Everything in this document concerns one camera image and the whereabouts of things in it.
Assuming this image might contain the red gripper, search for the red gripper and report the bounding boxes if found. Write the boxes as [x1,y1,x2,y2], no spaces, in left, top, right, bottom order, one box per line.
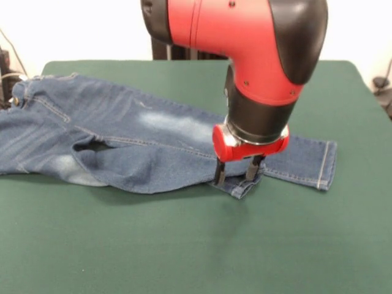
[213,124,290,186]

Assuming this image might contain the blue denim jeans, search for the blue denim jeans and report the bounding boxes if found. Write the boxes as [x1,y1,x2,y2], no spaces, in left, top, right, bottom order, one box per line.
[0,72,338,200]

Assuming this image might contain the dark green table cloth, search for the dark green table cloth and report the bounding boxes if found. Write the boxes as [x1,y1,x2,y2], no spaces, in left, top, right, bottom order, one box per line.
[0,59,392,294]

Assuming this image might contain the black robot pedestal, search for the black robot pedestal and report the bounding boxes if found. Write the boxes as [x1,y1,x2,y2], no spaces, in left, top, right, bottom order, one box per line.
[146,30,229,61]

